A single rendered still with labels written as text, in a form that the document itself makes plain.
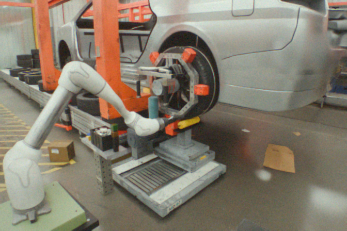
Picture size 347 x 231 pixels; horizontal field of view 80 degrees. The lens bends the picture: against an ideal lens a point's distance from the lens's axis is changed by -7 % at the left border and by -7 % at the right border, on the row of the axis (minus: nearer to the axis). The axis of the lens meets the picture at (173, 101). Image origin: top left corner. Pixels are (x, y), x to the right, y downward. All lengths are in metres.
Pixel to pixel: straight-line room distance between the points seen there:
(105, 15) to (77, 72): 0.94
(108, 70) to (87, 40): 2.15
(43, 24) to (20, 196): 2.94
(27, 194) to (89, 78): 0.63
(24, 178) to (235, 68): 1.45
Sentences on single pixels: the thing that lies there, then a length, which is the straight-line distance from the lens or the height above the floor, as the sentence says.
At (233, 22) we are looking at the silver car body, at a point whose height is 1.35.
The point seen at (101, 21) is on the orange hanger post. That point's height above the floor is 1.39.
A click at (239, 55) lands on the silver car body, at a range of 1.67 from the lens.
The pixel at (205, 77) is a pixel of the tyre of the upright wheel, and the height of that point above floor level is 0.94.
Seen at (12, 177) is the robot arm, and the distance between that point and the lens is 1.26.
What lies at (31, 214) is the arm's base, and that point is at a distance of 1.33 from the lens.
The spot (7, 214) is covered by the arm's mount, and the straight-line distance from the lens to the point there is 1.44.
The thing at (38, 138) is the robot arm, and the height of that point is 0.70.
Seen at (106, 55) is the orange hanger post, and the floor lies 1.10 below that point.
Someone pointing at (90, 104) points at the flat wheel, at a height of 0.43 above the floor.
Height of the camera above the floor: 1.19
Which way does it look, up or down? 14 degrees down
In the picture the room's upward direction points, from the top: straight up
